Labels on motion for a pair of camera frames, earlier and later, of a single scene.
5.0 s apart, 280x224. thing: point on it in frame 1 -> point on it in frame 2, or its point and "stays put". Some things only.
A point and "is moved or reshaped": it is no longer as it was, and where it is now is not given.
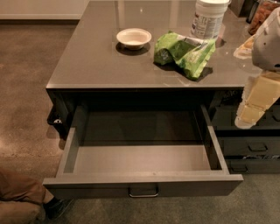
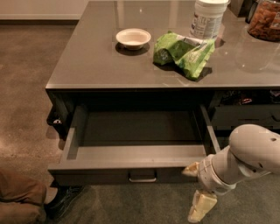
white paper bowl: x=133 y=38 stays put
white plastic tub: x=207 y=21 stays put
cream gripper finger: x=248 y=116 -> x=192 y=170
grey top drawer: x=142 y=150 is moved or reshaped
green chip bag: x=192 y=55 stays put
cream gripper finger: x=262 y=90 -> x=202 y=204
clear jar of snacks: x=262 y=10 stays put
